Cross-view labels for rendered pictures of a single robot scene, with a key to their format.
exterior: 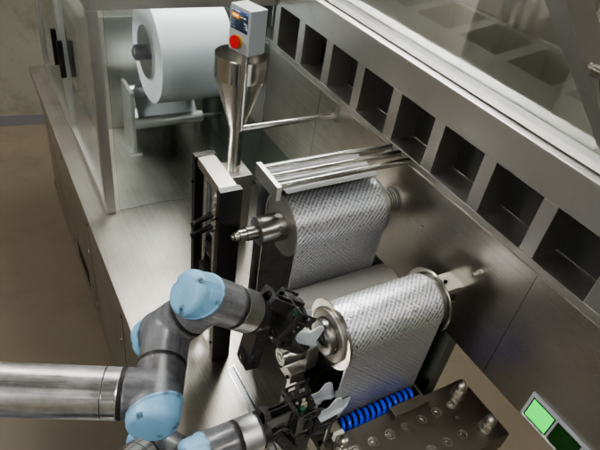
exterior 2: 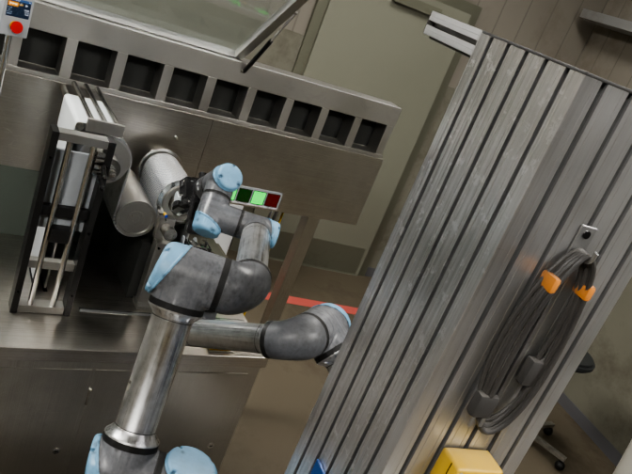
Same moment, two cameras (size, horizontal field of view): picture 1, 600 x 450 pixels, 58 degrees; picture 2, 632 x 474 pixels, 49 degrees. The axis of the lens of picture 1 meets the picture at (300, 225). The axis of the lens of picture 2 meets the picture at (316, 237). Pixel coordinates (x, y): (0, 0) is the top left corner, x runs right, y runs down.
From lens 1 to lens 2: 1.87 m
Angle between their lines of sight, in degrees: 77
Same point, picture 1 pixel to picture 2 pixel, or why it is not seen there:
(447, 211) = (142, 110)
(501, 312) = (195, 152)
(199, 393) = (100, 330)
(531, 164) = (197, 61)
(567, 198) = (221, 72)
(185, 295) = (234, 177)
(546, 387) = not seen: hidden behind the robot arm
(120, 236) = not seen: outside the picture
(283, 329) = not seen: hidden behind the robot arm
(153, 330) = (226, 209)
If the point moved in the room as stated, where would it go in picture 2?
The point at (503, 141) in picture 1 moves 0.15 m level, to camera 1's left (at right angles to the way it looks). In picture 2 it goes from (177, 54) to (161, 56)
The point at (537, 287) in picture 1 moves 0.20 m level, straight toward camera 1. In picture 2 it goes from (214, 126) to (253, 150)
